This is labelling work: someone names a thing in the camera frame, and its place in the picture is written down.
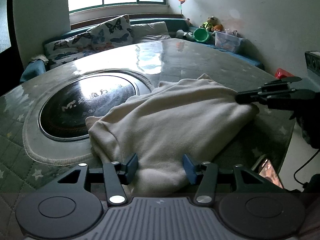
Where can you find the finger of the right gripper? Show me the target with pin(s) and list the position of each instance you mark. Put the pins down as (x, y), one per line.
(262, 93)
(284, 80)

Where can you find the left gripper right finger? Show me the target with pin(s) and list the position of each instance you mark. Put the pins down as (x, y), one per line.
(204, 176)

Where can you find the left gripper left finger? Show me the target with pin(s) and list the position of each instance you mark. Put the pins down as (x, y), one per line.
(117, 174)

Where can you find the cream sweatshirt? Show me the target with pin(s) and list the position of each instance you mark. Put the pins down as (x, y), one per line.
(198, 117)

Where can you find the red plastic stool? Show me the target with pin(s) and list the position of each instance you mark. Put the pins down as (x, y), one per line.
(281, 74)

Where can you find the clear plastic storage box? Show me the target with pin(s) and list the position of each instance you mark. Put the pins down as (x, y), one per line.
(228, 42)

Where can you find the smartphone with lit screen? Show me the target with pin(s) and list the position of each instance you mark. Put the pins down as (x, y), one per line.
(264, 168)

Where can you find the green plastic bucket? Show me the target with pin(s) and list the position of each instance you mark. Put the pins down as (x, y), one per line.
(201, 35)

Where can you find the black round induction cooktop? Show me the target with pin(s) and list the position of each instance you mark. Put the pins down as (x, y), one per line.
(63, 115)

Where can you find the plush toy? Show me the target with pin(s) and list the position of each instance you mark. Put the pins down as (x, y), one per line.
(211, 25)

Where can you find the green quilted star tablecloth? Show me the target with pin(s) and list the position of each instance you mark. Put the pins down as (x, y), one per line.
(29, 159)

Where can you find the grey stuffed toy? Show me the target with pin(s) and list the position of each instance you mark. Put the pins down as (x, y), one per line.
(185, 35)

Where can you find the white pillow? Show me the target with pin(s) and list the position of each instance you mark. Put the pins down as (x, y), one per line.
(150, 32)

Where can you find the blue sofa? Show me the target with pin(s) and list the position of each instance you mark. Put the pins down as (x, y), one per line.
(149, 49)

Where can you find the long butterfly pillow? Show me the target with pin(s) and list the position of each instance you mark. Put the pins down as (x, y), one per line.
(69, 49)

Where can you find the large butterfly pillow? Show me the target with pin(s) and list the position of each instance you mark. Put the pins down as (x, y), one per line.
(113, 33)

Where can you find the dark wooden door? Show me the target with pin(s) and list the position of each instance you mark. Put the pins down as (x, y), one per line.
(11, 64)

